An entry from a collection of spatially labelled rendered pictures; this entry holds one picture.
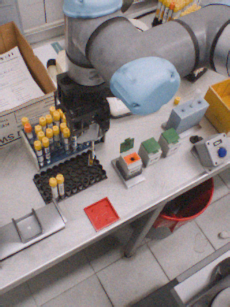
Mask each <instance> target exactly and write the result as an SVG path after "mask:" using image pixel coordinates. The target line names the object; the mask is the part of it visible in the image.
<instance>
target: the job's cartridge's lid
mask: <svg viewBox="0 0 230 307"><path fill-rule="evenodd" d="M133 143H134V138H132V139H131V137H129V138H127V139H125V141H124V142H123V143H121V144H120V152H119V153H120V154H121V153H123V152H126V151H129V150H130V149H132V148H133Z"/></svg>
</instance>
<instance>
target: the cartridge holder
mask: <svg viewBox="0 0 230 307"><path fill-rule="evenodd" d="M118 159H119V157H118V158H116V159H113V160H111V163H112V165H113V166H114V168H115V169H116V171H117V174H118V175H119V176H120V178H121V180H122V181H123V183H124V185H125V186H126V187H127V189H129V188H132V187H134V186H136V185H138V184H140V183H142V182H144V181H145V180H146V178H145V177H144V176H143V174H142V172H143V170H142V168H141V169H140V170H139V171H137V172H135V173H133V174H131V175H128V176H127V174H125V172H124V171H123V169H122V167H121V166H120V164H119V163H118Z"/></svg>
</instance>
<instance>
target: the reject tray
mask: <svg viewBox="0 0 230 307"><path fill-rule="evenodd" d="M84 211H85V213H86V214H87V216H88V219H89V220H90V222H91V224H92V226H93V228H94V229H95V230H96V232H98V231H100V230H103V229H105V228H106V227H108V226H110V225H112V224H113V223H115V222H117V221H118V220H120V217H119V216H118V214H117V212H116V210H115V208H114V207H113V205H112V203H111V202H110V200H109V199H108V198H107V197H104V198H103V199H101V200H99V201H97V202H95V203H93V204H90V205H89V206H87V207H85V208H84Z"/></svg>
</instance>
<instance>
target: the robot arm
mask: <svg viewBox="0 0 230 307"><path fill-rule="evenodd" d="M122 4H123V0H64V5H63V6H62V12H63V13H64V42H65V65H66V72H64V73H61V74H59V75H56V79H57V90H56V91H53V94H54V102H55V110H58V109H60V110H61V111H62V113H63V114H64V113H65V114H64V116H65V118H66V126H67V128H68V129H69V130H70V131H71V135H72V136H73V135H75V134H78V133H80V132H83V131H85V130H86V131H85V132H84V133H83V134H82V135H81V136H80V137H79V138H78V139H77V140H76V143H84V142H87V141H89V140H91V141H92V142H94V141H96V140H99V139H100V138H101V137H102V136H103V135H104V134H106V132H107V131H108V130H109V129H110V119H111V118H110V104H109V102H108V100H107V99H106V98H117V99H120V100H121V101H122V102H123V103H124V104H125V105H126V107H127V108H128V109H129V110H130V111H131V113H133V114H135V115H149V114H153V113H154V112H157V111H158V110H159V109H160V108H161V107H162V106H163V105H164V104H167V103H168V102H169V101H170V100H171V99H172V98H173V96H174V95H175V93H176V92H177V90H178V89H179V86H180V81H181V80H180V78H181V77H185V76H186V75H189V74H191V73H193V72H195V71H197V70H199V69H201V68H207V69H210V70H211V71H214V72H216V73H219V74H221V75H223V76H225V77H227V78H229V79H230V0H224V1H220V2H214V3H210V4H207V5H205V6H203V7H202V8H200V9H199V10H197V11H195V12H190V13H188V14H185V15H183V16H180V17H179V18H176V19H173V20H171V21H169V22H167V23H164V24H161V25H157V26H155V27H152V28H150V29H147V30H145V31H143V32H140V31H139V30H138V29H137V28H136V27H135V26H134V25H133V24H132V23H131V22H130V21H129V19H128V18H127V17H126V16H125V15H124V14H123V13H122V12H121V11H120V8H121V6H122ZM57 99H58V101H59V104H57ZM186 307H230V256H229V257H227V258H225V259H223V260H222V261H221V262H219V263H218V264H217V265H216V266H215V267H214V269H213V271H212V273H211V275H210V278H209V290H208V292H206V293H205V294H204V295H202V296H201V297H200V298H198V299H197V300H196V301H195V302H194V303H193V304H190V305H187V306H186Z"/></svg>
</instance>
